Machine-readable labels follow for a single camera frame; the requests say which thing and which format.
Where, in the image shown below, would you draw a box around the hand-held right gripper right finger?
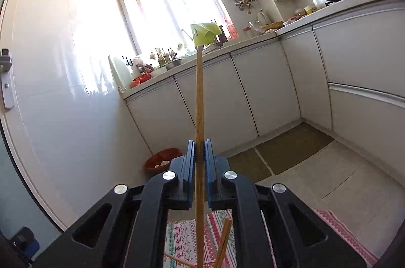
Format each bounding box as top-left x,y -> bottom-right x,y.
204,139 -> 368,268

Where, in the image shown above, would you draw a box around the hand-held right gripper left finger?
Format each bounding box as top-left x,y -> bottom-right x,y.
35,140 -> 195,268

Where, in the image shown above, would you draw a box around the slender bamboo chopstick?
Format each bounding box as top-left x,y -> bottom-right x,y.
194,45 -> 206,268

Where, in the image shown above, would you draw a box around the red plastic basin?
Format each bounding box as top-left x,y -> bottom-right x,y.
145,147 -> 182,173

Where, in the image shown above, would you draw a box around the brown floor mat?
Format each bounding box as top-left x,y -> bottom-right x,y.
228,148 -> 273,183
255,122 -> 334,175

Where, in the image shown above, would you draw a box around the patterned embroidered tablecloth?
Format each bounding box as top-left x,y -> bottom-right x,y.
165,208 -> 380,268

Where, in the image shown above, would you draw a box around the white kitchen base cabinets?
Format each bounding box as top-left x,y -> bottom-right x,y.
122,0 -> 405,180

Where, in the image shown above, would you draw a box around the red bowl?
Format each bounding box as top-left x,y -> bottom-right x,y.
130,73 -> 152,89

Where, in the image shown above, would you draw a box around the pale cutting board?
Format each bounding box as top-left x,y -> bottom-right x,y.
108,54 -> 133,88

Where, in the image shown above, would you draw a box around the yellow-green plastic holder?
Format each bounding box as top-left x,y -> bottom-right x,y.
190,21 -> 222,47

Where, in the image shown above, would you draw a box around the red carton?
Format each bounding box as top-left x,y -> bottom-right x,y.
226,18 -> 238,39

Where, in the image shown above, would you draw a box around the wicker basket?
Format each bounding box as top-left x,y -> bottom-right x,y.
262,21 -> 284,32

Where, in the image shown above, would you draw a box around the kitchen window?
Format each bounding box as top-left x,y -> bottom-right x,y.
117,0 -> 227,55

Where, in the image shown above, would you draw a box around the silver door handle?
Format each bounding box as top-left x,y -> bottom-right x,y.
0,48 -> 16,110

